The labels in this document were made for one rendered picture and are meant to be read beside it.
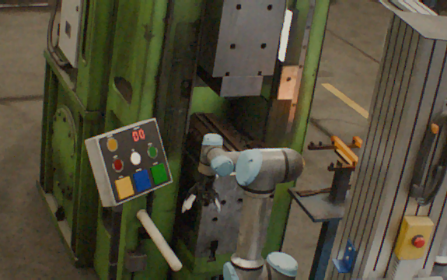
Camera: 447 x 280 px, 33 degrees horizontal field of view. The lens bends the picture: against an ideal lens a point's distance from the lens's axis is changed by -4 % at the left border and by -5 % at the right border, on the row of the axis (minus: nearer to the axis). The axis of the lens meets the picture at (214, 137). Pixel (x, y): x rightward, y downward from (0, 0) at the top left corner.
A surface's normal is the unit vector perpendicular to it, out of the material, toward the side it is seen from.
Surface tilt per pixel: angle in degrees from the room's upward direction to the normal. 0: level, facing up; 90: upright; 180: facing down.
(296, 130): 90
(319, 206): 0
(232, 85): 90
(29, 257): 0
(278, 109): 90
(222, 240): 90
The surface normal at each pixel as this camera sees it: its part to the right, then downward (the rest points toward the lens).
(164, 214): 0.41, 0.44
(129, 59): -0.90, 0.05
